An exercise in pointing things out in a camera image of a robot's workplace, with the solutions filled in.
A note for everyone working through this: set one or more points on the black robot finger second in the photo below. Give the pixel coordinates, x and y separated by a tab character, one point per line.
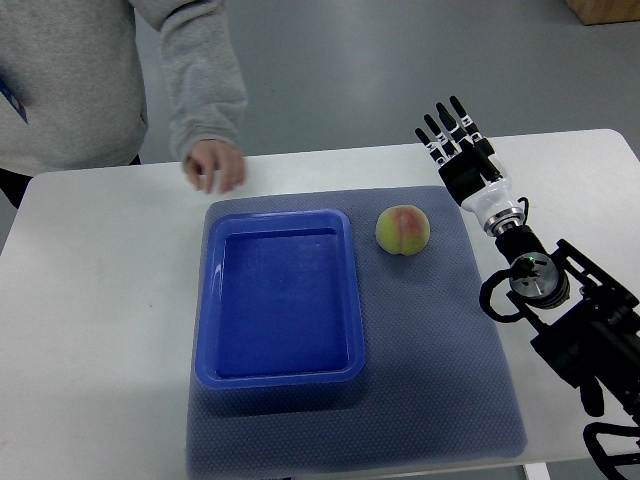
447	146

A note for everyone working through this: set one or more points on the black robot finger third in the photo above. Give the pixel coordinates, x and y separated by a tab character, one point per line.
457	133

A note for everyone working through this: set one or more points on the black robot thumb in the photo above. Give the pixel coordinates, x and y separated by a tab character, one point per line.
488	170

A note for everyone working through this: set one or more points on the black robot finger outermost left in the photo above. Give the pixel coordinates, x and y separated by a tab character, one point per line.
432	147

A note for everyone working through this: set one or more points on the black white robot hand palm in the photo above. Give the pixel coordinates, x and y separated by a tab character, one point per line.
489	201

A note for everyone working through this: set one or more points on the black robot finger fourth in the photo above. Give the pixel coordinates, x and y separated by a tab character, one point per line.
466	120

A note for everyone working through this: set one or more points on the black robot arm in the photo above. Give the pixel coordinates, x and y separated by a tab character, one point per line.
586	321

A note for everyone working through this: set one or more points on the grey sweatshirt sleeve forearm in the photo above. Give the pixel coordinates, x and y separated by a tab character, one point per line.
204	82

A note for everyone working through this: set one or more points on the green red peach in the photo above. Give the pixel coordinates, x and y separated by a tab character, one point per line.
402	230

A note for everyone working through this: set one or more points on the person's bare hand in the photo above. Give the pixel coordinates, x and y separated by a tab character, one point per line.
215	164

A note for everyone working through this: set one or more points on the wooden box corner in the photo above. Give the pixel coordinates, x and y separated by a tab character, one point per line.
602	12

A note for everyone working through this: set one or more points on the blue plastic tray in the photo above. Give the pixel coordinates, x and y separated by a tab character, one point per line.
279	302

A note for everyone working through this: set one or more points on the grey sweatshirt torso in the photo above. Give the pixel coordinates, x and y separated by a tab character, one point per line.
74	66

